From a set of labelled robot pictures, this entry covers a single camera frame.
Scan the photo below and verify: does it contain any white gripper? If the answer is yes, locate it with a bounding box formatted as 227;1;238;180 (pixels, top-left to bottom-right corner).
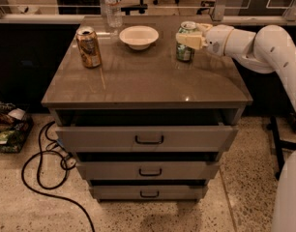
176;23;234;56

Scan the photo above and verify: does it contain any green soda can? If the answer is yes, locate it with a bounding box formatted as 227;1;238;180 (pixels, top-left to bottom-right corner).
176;21;196;62

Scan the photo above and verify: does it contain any middle grey drawer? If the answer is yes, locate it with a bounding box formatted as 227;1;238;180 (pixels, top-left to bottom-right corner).
77;152;219;181

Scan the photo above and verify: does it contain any clear plastic water bottle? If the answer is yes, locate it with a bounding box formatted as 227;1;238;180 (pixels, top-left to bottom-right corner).
104;0;123;28

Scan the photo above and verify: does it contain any grey drawer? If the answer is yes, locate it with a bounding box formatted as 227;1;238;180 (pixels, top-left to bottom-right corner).
77;152;219;181
56;122;238;153
90;180;208;201

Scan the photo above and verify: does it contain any top grey drawer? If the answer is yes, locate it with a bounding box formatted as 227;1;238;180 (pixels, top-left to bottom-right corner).
56;122;238;153

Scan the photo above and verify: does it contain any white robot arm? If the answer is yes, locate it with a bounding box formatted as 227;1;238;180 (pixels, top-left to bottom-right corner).
176;23;296;232

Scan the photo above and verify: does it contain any grey drawer cabinet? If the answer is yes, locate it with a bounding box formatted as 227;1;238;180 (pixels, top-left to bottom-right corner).
41;14;253;203

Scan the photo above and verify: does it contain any box of snack bags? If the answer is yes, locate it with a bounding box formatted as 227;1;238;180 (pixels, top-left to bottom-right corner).
0;101;34;154

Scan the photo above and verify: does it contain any black robot stand leg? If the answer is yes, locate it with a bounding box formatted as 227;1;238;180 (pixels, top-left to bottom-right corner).
267;116;296;180

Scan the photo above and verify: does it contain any white paper bowl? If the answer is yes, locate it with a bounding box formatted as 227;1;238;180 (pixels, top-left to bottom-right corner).
119;26;159;50

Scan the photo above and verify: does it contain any bottom grey drawer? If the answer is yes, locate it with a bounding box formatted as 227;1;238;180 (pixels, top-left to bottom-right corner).
90;180;208;201

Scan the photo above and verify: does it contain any orange soda can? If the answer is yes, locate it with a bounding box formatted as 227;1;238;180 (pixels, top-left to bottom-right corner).
75;26;102;69

